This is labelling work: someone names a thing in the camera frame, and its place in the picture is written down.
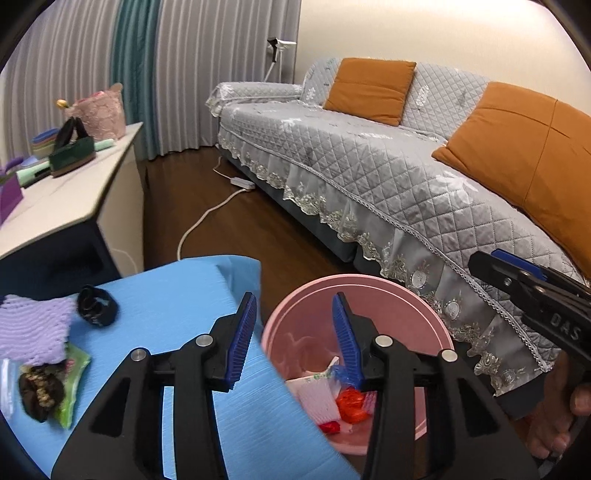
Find stacked coloured bowls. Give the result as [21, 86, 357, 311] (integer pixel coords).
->
[30, 128, 59, 160]

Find small red plastic bag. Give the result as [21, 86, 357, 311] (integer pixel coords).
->
[318, 421, 341, 436]

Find white power strip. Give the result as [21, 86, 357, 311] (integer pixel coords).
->
[230, 177, 254, 190]

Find blue plastic bag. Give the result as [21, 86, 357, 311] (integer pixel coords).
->
[329, 364, 365, 391]

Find grey curtain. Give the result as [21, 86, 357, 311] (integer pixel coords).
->
[1, 1, 301, 160]

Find white power cable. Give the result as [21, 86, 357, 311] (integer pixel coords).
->
[176, 156, 250, 262]

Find purple handle object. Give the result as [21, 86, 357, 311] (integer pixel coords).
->
[1, 157, 24, 177]

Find pink lace basket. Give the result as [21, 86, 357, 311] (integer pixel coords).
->
[64, 83, 126, 141]

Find mint green roll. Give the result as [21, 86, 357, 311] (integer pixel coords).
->
[17, 139, 115, 188]

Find black hair band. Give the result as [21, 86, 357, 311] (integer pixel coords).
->
[76, 285, 119, 327]

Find teal curtain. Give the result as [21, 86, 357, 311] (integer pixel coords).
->
[110, 0, 160, 160]

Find brown hair scrunchie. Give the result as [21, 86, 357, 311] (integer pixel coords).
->
[18, 364, 65, 423]

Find green panda snack wrapper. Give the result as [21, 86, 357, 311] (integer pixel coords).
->
[45, 342, 91, 429]

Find near orange cushion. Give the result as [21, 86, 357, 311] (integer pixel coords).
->
[432, 82, 590, 276]

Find dark green handbag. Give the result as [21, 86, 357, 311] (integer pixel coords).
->
[48, 117, 96, 178]

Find far orange cushion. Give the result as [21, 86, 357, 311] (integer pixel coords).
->
[322, 58, 417, 127]

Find clear plastic zip bag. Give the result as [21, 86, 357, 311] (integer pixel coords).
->
[0, 359, 21, 420]

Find person's right hand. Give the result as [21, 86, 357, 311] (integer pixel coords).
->
[526, 351, 590, 459]

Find white paper carton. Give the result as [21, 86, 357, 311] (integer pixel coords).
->
[286, 356, 341, 425]

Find large red plastic bag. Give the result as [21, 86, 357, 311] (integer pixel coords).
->
[335, 387, 372, 425]

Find orange cushion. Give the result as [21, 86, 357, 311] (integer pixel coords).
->
[322, 58, 417, 127]
[432, 82, 590, 276]

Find white marble coffee table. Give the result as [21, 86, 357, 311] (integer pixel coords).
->
[1, 123, 144, 300]

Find colourful gift box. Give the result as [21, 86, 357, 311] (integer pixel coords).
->
[0, 174, 23, 225]

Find grey quilted sofa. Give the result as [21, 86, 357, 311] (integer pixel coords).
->
[207, 58, 578, 395]

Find pink checkered black packet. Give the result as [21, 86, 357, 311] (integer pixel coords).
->
[363, 391, 377, 416]

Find pink plastic trash bin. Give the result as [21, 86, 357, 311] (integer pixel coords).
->
[260, 273, 456, 457]

